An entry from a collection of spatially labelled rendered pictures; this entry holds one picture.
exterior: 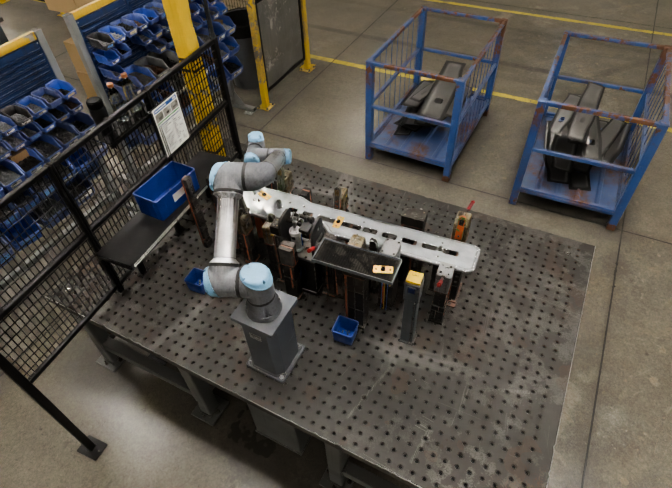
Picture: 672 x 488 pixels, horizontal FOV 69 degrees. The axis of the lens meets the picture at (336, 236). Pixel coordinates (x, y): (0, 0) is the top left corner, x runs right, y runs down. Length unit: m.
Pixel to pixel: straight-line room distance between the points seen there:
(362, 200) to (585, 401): 1.75
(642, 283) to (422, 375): 2.12
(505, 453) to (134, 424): 2.06
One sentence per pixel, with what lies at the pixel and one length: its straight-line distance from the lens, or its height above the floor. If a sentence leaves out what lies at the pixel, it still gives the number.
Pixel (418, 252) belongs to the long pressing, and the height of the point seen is 1.00.
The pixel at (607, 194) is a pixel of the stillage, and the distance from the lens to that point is 4.34.
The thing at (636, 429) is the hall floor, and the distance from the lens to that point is 3.34.
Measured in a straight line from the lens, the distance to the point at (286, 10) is 5.51.
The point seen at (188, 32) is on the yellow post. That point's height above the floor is 1.65.
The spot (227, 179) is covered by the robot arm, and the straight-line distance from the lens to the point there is 1.96.
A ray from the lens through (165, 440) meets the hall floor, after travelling 3.13.
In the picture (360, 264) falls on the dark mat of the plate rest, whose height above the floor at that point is 1.16.
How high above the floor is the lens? 2.74
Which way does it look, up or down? 46 degrees down
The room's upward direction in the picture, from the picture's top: 3 degrees counter-clockwise
